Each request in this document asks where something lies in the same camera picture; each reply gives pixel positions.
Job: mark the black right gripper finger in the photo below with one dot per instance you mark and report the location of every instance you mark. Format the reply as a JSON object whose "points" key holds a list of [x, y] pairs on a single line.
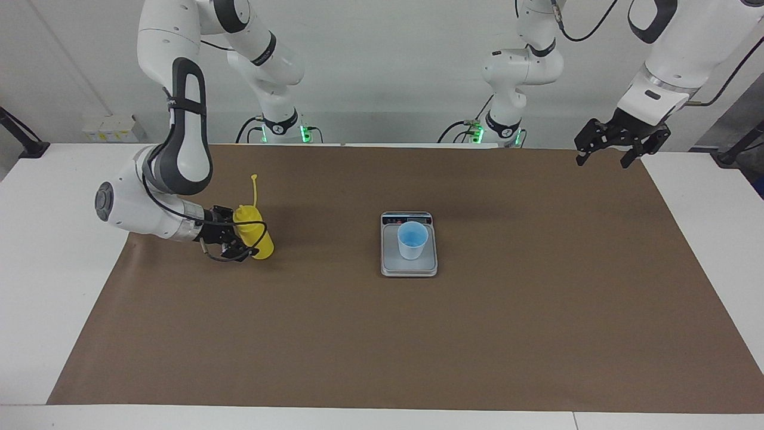
{"points": [[224, 211], [246, 248]]}

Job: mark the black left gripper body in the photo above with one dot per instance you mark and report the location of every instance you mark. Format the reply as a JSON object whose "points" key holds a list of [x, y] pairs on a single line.
{"points": [[624, 128]]}

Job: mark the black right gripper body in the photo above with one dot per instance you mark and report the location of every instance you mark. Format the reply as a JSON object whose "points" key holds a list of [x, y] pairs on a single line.
{"points": [[218, 232]]}

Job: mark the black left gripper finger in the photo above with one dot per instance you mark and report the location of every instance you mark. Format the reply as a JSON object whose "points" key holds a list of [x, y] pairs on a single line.
{"points": [[630, 159], [582, 158]]}

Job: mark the yellow squeeze bottle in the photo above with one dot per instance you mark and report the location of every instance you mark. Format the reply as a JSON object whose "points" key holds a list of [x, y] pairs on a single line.
{"points": [[258, 234]]}

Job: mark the light blue plastic cup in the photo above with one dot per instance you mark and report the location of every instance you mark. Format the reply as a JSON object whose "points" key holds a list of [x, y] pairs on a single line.
{"points": [[412, 248]]}

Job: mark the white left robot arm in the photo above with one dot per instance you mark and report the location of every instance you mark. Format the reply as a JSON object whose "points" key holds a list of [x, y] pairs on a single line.
{"points": [[680, 54]]}

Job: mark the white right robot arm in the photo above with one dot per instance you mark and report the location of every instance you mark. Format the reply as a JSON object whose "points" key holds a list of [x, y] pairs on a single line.
{"points": [[185, 131]]}

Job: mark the silver digital kitchen scale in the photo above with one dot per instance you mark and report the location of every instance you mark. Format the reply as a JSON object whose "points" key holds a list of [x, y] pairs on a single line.
{"points": [[391, 266]]}

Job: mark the black stand leg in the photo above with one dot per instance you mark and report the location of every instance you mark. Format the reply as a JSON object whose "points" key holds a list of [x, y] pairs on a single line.
{"points": [[740, 146], [27, 143]]}

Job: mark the brown paper table mat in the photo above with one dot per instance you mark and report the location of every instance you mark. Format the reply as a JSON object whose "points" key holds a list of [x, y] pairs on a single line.
{"points": [[358, 346]]}

